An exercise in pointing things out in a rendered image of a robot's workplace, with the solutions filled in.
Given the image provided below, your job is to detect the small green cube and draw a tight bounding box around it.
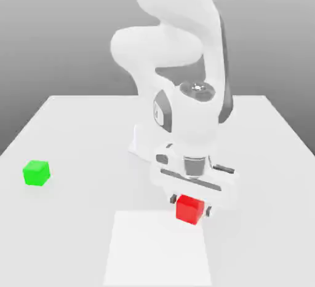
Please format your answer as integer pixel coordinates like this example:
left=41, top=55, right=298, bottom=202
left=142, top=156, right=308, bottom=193
left=22, top=160, right=51, bottom=187

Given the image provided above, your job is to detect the small red cube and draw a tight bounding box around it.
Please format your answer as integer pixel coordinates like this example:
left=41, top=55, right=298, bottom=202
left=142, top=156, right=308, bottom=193
left=175, top=194, right=205, bottom=226

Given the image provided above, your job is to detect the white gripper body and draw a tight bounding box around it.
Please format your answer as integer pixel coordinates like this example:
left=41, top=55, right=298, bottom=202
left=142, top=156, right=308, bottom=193
left=150, top=163, right=240, bottom=211

